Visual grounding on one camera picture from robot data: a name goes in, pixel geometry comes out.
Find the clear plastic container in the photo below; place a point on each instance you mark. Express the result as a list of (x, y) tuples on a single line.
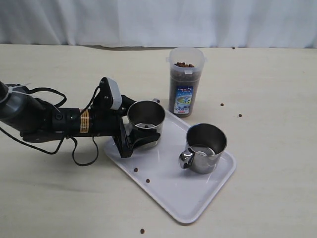
[(184, 81)]

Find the white curtain backdrop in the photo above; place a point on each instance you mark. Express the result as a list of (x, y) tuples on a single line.
[(160, 23)]

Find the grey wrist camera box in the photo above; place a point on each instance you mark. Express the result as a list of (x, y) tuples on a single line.
[(115, 94)]

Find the steel mug with pellets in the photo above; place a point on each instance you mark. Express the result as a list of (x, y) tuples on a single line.
[(205, 143)]

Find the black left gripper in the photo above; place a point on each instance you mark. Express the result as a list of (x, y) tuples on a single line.
[(108, 122)]

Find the white rectangular plastic tray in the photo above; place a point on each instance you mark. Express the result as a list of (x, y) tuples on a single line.
[(183, 194)]

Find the white thin tube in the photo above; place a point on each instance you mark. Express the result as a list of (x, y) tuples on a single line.
[(10, 90)]

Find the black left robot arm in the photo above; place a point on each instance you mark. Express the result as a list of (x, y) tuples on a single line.
[(39, 116)]

